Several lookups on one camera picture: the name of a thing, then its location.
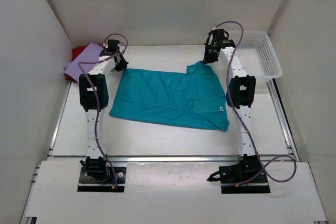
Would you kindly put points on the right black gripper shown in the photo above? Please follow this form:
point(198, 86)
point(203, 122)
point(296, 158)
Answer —
point(208, 59)

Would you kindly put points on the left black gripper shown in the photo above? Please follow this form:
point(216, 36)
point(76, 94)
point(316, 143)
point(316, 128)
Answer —
point(123, 66)

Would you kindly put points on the teal t shirt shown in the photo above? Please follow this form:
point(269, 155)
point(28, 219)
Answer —
point(194, 99)

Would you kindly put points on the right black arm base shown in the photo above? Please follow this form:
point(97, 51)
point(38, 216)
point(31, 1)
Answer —
point(245, 177)

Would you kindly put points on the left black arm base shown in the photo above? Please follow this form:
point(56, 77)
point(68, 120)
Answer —
point(97, 176)

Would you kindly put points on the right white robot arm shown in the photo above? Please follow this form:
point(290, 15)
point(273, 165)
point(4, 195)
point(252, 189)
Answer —
point(240, 90)

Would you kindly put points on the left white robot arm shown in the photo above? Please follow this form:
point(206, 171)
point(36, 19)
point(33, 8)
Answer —
point(93, 93)

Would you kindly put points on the white plastic basket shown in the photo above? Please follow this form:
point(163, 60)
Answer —
point(257, 55)

